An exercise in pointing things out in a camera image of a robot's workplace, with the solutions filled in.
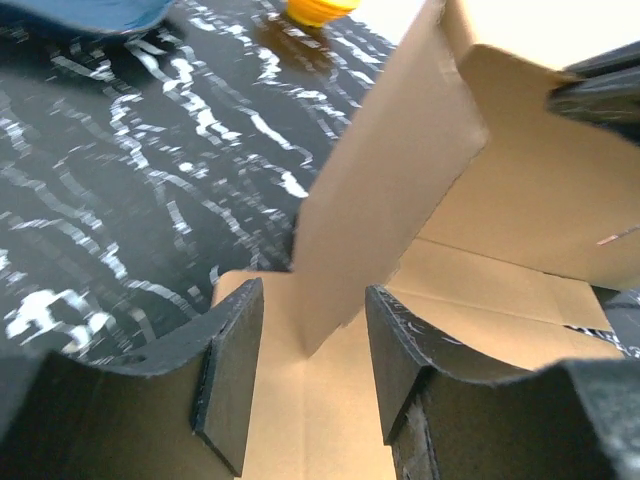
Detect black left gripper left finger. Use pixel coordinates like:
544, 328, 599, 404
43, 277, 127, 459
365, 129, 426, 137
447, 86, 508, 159
1, 279, 264, 479

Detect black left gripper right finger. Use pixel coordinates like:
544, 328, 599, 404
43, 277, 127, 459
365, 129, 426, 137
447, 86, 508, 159
365, 285, 639, 479

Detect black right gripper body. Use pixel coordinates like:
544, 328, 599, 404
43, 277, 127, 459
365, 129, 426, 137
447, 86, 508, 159
546, 42, 639, 144

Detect brown cardboard box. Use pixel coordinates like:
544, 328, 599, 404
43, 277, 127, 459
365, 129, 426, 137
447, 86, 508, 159
244, 1, 639, 479

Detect orange round bowl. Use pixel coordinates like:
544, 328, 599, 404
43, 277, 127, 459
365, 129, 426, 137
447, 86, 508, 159
286, 0, 361, 28

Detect dark blue leaf dish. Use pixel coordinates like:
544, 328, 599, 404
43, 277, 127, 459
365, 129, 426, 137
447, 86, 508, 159
1, 0, 175, 37

